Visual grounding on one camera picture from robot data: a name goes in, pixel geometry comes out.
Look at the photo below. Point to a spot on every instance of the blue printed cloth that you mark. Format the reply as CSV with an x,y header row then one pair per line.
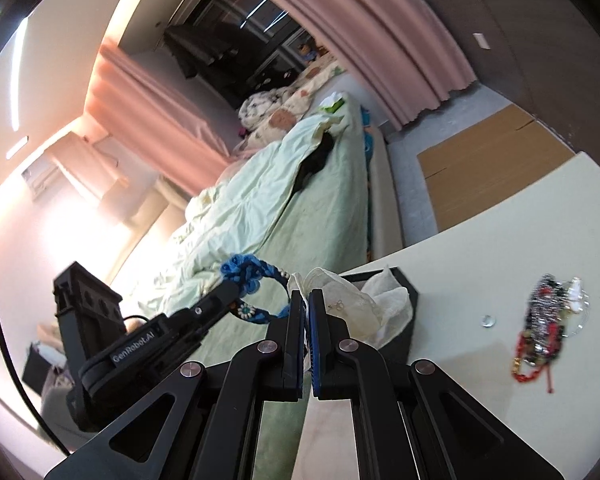
x,y
367,130

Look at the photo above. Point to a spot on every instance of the light green quilt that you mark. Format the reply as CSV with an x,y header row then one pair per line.
x,y
250,195

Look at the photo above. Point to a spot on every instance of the white plastic bag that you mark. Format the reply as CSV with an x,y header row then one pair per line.
x,y
360,305

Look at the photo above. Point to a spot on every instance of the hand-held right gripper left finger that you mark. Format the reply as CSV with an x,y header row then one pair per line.
x,y
295,342

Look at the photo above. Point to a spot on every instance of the black bag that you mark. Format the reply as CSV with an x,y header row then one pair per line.
x,y
36,364

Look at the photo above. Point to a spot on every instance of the stuffed toy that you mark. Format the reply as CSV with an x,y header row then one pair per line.
x,y
307,54

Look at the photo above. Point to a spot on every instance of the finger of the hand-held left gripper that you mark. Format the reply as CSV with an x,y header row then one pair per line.
x,y
205,307

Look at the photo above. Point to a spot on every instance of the black garment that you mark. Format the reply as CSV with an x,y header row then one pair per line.
x,y
314,160

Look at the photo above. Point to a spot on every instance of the black jewelry box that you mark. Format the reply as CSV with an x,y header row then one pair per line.
x,y
406,332

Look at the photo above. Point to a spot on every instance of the wide pink curtain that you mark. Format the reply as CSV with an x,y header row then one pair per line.
x,y
380,35

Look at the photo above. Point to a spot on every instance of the pink hanging cloth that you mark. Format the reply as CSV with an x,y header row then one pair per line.
x,y
87,175

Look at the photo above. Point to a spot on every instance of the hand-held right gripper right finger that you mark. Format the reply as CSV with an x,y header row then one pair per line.
x,y
317,342

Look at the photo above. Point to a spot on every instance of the white patterned blanket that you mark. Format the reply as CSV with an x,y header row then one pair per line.
x,y
257,107

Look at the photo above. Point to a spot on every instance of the narrow pink curtain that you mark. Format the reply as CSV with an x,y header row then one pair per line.
x,y
145,105

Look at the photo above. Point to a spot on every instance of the brown cardboard sheet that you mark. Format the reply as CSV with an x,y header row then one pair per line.
x,y
490,170

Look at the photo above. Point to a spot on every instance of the white wall switch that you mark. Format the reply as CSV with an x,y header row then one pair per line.
x,y
480,41

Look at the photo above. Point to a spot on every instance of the green and white packet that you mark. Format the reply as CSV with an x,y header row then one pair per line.
x,y
332,104

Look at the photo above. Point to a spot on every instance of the cream floral blanket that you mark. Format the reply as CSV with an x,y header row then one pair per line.
x,y
280,120

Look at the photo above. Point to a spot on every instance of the ceiling light strip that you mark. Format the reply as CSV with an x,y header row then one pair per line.
x,y
21,75

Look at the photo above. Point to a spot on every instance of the white air conditioner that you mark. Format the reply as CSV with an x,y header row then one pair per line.
x,y
40,177

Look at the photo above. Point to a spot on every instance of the pile of beaded jewelry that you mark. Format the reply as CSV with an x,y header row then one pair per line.
x,y
542,320

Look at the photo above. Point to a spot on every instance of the dark hanging clothes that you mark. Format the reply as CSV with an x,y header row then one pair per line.
x,y
200,50

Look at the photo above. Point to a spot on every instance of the bed with green sheet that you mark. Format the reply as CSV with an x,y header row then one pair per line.
x,y
325,205

